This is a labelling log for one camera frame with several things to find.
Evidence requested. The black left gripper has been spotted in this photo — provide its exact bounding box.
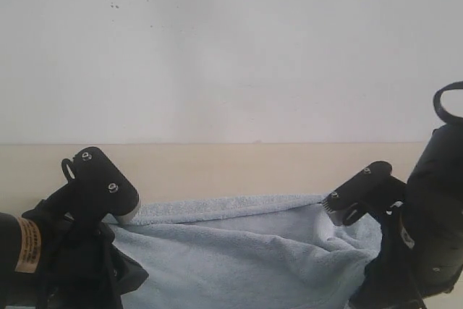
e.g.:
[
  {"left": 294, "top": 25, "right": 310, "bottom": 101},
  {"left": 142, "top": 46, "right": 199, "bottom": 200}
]
[{"left": 14, "top": 190, "right": 149, "bottom": 308}]

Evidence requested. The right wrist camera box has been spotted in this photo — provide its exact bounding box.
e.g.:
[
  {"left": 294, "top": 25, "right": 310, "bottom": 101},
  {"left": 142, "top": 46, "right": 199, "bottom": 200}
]
[{"left": 321, "top": 161, "right": 406, "bottom": 227}]

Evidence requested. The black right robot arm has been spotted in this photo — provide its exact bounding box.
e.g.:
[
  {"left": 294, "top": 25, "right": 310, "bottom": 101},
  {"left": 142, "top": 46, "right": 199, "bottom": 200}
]
[{"left": 349, "top": 124, "right": 462, "bottom": 308}]

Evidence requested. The light blue terry towel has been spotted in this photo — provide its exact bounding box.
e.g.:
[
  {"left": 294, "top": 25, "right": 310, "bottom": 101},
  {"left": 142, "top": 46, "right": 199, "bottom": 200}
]
[{"left": 111, "top": 195, "right": 381, "bottom": 308}]

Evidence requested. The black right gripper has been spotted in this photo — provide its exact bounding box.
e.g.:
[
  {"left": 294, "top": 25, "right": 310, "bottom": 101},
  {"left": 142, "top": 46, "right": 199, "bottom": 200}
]
[{"left": 348, "top": 211, "right": 426, "bottom": 309}]

